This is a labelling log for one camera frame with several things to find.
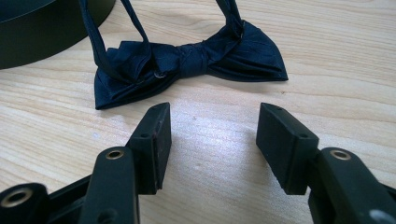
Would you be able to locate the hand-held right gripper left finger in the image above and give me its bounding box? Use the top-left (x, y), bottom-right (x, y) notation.
top-left (78, 102), bottom-right (173, 224)

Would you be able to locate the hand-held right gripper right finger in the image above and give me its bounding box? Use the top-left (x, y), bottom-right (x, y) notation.
top-left (255, 102), bottom-right (396, 224)

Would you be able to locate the navy blue bow tie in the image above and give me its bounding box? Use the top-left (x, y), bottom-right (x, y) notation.
top-left (78, 0), bottom-right (290, 111)

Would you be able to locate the dark round box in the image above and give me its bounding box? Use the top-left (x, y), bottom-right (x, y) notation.
top-left (0, 0), bottom-right (117, 70)

